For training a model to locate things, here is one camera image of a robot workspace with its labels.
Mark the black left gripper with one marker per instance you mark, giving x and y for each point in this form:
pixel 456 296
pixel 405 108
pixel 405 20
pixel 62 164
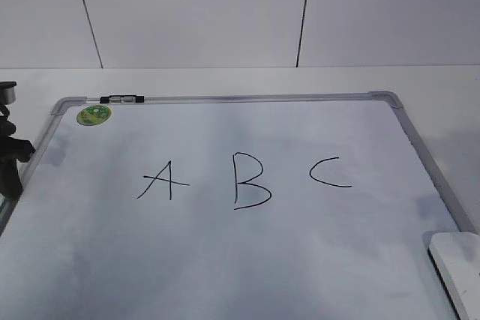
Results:
pixel 12 149

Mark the white board eraser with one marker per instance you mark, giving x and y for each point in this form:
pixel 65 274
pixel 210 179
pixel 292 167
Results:
pixel 456 257

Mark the round green magnet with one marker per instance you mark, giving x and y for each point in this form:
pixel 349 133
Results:
pixel 93 115

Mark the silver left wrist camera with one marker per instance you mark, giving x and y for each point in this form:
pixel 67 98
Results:
pixel 7 92

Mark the white board with grey frame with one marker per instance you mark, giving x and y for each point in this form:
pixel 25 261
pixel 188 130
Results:
pixel 260 207

